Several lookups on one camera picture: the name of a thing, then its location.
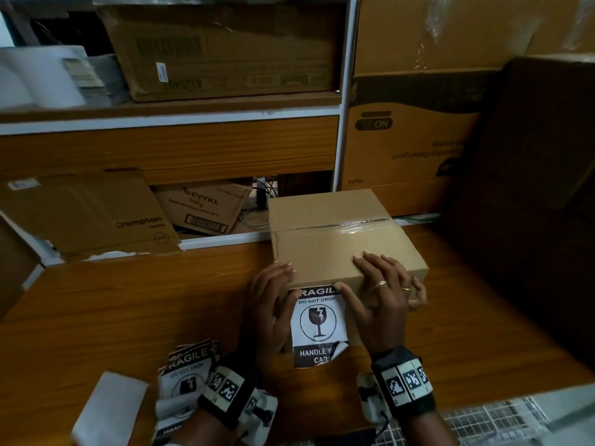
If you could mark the large cardboard box white sticker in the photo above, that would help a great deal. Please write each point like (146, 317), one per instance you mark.
(223, 46)

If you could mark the plastic wrapped cardboard box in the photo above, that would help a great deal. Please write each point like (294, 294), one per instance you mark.
(441, 32)

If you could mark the stack of fragile stickers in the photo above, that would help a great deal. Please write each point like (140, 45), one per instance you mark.
(186, 366)

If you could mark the person's right forearm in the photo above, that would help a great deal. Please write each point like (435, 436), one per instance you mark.
(432, 432)

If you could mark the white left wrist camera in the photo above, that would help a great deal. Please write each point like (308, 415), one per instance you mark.
(265, 408)

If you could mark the barcode printed cardboard box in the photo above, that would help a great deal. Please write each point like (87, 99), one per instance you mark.
(204, 209)

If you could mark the person's left forearm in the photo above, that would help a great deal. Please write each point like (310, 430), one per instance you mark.
(204, 432)

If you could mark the person's right hand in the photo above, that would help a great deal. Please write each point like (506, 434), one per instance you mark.
(386, 320)

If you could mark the large cardboard box dark band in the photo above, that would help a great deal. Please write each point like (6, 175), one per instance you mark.
(409, 143)

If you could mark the fragile sticker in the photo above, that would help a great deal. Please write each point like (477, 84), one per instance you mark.
(316, 329)

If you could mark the flattened printed cardboard carton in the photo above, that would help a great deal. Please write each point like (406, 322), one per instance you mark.
(93, 213)

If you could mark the right wrist tracker band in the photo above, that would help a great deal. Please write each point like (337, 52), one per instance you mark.
(404, 380)

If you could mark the stack of grey cards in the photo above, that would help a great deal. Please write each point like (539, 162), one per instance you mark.
(93, 81)

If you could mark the wooden shelf unit white frame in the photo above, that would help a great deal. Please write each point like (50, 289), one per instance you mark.
(186, 143)

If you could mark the person's left hand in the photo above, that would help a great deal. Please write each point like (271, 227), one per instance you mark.
(269, 315)

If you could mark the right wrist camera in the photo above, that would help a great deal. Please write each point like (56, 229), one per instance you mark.
(372, 399)

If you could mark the small taped cardboard box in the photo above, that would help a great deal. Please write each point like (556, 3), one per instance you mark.
(325, 236)

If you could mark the wrist tracker band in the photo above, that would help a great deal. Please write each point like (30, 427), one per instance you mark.
(404, 380)
(228, 390)

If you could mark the white backing paper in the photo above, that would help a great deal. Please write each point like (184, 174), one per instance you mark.
(111, 408)

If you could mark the left wrist tracker band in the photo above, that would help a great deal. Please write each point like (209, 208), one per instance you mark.
(228, 390)

